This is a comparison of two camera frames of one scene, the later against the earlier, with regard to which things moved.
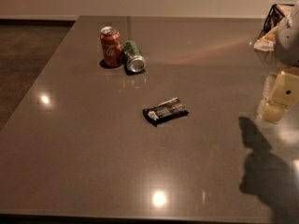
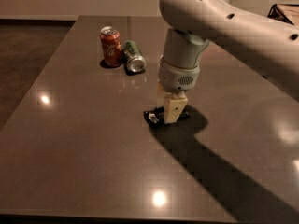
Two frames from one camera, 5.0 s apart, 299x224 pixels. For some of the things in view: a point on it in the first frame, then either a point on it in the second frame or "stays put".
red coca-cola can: x=112 y=47 stays put
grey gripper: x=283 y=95 → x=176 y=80
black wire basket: x=273 y=20 stays put
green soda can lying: x=135 y=60 stays put
